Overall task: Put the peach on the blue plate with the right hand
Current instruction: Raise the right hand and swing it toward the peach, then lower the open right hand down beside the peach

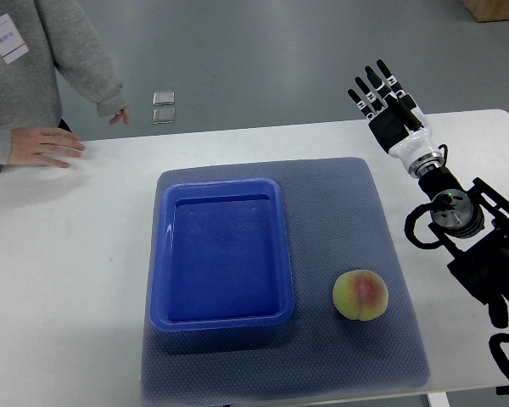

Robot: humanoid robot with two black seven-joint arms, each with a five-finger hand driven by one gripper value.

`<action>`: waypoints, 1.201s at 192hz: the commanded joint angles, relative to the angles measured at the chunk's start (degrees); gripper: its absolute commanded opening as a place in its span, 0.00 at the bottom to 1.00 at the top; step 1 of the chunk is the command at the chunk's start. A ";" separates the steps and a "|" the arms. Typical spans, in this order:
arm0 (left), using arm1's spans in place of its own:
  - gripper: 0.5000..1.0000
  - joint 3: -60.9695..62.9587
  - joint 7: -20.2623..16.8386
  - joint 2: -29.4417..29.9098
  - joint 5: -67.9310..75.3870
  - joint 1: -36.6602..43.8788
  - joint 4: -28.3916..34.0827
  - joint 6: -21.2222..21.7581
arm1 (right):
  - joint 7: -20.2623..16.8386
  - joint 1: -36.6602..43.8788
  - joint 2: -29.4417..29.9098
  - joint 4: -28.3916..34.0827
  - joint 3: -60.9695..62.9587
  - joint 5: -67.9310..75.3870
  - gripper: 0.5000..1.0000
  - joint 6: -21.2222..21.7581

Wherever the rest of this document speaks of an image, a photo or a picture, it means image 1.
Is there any lower metal floor plate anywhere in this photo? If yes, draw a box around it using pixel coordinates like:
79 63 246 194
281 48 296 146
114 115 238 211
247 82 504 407
152 107 176 125

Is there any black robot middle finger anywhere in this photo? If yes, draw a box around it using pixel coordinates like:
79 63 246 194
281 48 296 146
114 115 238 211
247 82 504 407
365 66 391 109

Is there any grey sweater person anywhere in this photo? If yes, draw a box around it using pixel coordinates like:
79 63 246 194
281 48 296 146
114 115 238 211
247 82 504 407
0 1 126 173

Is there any person's right hand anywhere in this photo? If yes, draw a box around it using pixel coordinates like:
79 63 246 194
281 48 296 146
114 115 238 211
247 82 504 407
8 127 85 169

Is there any wooden box corner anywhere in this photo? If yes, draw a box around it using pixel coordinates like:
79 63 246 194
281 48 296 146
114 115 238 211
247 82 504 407
462 0 509 23

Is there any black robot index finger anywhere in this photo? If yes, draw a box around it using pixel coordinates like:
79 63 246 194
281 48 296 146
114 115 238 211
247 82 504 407
376 59 406 98

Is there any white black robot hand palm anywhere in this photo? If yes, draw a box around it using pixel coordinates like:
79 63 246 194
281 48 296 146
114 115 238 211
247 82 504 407
368 96 445 176

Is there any blue plastic tray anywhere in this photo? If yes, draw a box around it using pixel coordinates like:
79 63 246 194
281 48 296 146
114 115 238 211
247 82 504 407
148 178 295 332

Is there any white name badge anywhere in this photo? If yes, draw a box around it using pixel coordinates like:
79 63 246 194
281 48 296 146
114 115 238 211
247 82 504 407
0 14 29 64

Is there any upper metal floor plate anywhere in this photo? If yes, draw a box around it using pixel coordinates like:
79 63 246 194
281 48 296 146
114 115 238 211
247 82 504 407
153 91 175 106

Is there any person's left hand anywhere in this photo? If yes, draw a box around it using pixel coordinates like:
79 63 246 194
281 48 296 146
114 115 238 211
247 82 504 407
109 106 131 125

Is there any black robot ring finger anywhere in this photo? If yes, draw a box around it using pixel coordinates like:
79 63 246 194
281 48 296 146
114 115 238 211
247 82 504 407
355 76 384 114

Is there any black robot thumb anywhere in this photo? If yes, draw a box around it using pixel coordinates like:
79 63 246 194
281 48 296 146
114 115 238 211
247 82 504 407
396 90 422 130

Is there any metal floor plate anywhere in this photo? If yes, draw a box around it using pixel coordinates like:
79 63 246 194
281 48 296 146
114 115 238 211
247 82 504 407
152 107 176 125
153 91 175 106

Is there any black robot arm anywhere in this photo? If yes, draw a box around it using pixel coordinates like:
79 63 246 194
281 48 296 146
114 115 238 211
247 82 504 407
348 60 509 395

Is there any yellow red peach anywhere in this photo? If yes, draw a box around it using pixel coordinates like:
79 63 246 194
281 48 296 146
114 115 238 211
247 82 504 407
332 270 389 321

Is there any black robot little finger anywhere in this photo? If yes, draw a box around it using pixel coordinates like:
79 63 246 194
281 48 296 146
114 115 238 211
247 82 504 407
348 88 375 120

